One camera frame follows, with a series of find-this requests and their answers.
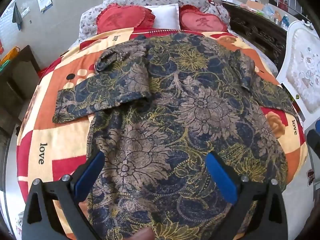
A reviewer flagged dark carved wooden cabinet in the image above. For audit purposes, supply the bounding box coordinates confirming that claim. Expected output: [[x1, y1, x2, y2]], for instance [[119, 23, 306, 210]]
[[221, 1, 288, 68]]

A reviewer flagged pile of assorted small goods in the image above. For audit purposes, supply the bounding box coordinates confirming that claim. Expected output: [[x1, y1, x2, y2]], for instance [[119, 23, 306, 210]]
[[240, 0, 292, 29]]

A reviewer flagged white ornate chair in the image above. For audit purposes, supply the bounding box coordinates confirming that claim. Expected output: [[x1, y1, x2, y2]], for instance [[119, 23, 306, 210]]
[[276, 20, 320, 128]]

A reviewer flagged white square pillow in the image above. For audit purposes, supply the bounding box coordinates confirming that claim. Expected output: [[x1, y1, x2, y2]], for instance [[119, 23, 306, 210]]
[[144, 3, 181, 30]]

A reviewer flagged dark hanging cloth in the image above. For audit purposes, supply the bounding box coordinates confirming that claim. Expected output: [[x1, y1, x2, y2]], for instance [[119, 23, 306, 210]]
[[12, 3, 23, 30]]

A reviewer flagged red heart-shaped pillow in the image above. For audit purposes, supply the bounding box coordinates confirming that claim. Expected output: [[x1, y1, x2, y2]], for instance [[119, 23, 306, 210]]
[[96, 3, 156, 34], [179, 4, 229, 33]]

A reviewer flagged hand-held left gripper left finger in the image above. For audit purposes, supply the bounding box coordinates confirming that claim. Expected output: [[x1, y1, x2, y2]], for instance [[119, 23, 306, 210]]
[[21, 151, 107, 240]]

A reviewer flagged floral patterned garment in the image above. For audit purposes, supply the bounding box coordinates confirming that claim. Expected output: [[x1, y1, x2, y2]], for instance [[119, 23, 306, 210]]
[[52, 33, 297, 240]]

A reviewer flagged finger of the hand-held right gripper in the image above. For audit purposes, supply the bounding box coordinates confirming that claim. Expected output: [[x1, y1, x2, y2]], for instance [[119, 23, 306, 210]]
[[306, 128, 320, 157]]

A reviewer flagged orange and green bundle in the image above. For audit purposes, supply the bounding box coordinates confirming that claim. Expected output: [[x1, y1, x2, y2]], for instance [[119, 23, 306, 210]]
[[0, 46, 20, 69]]

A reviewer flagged person's left hand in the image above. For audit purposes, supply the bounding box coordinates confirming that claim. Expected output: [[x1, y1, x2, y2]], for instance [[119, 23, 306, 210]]
[[135, 226, 157, 240]]

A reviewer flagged dark wooden side table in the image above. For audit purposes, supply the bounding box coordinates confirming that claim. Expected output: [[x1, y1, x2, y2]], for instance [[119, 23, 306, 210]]
[[0, 45, 42, 130]]

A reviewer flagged red orange printed blanket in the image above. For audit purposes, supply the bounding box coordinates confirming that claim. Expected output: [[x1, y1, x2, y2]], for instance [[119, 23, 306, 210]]
[[16, 27, 309, 240]]

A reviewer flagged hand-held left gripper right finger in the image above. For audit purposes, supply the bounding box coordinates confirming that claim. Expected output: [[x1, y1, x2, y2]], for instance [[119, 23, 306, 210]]
[[205, 152, 293, 240]]

